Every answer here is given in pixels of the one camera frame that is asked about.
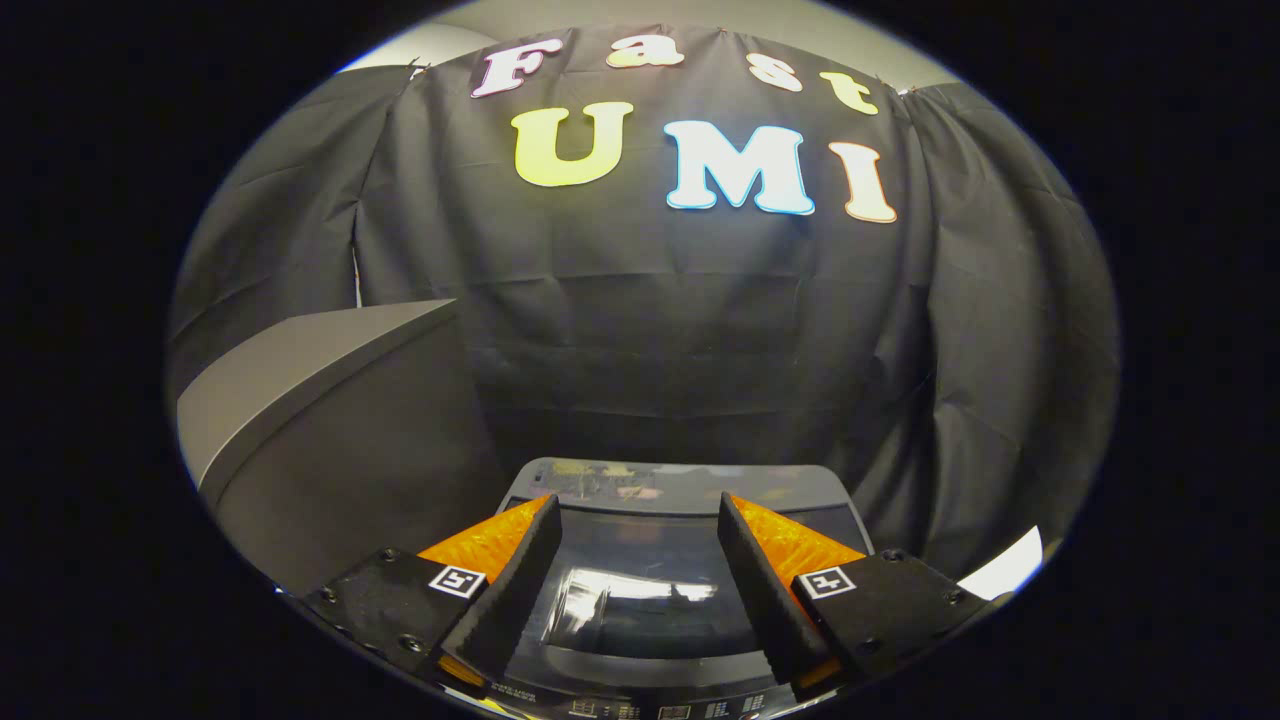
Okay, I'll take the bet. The grey cabinet with black top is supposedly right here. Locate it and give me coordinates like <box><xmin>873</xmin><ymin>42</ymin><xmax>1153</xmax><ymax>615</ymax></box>
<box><xmin>176</xmin><ymin>297</ymin><xmax>513</xmax><ymax>598</ymax></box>

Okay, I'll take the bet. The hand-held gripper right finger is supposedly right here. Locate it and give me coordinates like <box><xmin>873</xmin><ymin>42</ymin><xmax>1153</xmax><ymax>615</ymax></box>
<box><xmin>717</xmin><ymin>491</ymin><xmax>1002</xmax><ymax>703</ymax></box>

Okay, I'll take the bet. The black backdrop cloth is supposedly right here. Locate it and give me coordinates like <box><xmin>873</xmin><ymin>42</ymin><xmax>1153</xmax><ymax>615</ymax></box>
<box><xmin>167</xmin><ymin>24</ymin><xmax>1122</xmax><ymax>583</ymax></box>

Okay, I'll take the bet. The grey top-load washing machine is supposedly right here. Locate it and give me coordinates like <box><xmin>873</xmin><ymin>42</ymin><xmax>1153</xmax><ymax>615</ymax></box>
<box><xmin>468</xmin><ymin>456</ymin><xmax>883</xmax><ymax>720</ymax></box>

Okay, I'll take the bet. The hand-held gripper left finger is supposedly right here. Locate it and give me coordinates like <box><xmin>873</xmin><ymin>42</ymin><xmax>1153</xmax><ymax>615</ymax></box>
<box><xmin>300</xmin><ymin>493</ymin><xmax>564</xmax><ymax>700</ymax></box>

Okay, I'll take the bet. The white sheet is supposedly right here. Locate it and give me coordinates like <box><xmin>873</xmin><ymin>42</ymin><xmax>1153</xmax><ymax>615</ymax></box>
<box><xmin>957</xmin><ymin>525</ymin><xmax>1044</xmax><ymax>602</ymax></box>

